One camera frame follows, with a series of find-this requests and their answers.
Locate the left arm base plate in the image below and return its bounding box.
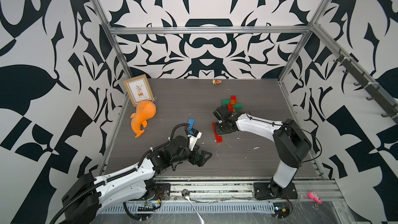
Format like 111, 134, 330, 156
147, 183, 171, 201

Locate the framed plant picture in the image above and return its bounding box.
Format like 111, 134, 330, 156
123, 75, 154, 107

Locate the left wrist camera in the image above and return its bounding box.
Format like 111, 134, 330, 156
188, 128, 202, 151

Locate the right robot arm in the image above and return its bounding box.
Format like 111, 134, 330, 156
213, 106, 312, 200

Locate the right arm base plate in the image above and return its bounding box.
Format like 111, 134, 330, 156
254, 181, 298, 200

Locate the small toy figure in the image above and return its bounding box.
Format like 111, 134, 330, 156
212, 79, 222, 85

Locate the orange whale plush toy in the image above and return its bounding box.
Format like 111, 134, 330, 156
131, 101, 157, 138

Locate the red lego brick top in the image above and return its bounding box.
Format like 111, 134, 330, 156
212, 122, 217, 135

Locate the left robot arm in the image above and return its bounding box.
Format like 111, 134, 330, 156
50, 123, 212, 224

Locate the dark green lego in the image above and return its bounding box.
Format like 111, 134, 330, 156
222, 99, 230, 105
233, 103, 243, 110

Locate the wall hook rack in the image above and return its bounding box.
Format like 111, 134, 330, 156
334, 49, 398, 124

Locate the blue lego brick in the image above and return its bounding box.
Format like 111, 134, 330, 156
188, 118, 195, 128

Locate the pink clip toy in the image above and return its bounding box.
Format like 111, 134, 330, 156
308, 191, 322, 204

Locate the metal spoon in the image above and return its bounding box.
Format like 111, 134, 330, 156
181, 189, 205, 224

